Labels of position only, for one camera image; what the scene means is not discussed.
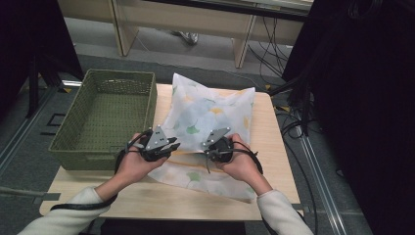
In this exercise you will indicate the metal floor rail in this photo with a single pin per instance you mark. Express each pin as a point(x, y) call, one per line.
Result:
point(323, 186)
point(19, 137)

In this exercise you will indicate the black curtain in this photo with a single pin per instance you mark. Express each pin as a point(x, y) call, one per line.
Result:
point(365, 98)
point(29, 39)

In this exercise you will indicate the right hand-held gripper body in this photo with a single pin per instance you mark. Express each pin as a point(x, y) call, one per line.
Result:
point(220, 150)

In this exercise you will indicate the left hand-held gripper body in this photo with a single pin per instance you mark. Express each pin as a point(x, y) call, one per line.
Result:
point(156, 142)

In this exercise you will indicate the person's right hand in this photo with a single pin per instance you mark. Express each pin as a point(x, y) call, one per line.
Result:
point(243, 166)

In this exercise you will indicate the person's left hand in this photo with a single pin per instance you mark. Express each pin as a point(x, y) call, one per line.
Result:
point(133, 168)

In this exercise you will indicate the white leaf-print laundry bag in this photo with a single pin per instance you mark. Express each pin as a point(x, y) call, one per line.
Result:
point(202, 111)

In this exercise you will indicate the green woven basket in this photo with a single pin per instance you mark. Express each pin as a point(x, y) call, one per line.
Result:
point(107, 120)

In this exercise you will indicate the light wooden desk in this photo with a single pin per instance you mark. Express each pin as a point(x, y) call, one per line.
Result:
point(182, 18)

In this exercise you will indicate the black metal stand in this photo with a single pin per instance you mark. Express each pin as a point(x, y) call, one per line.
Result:
point(32, 84)

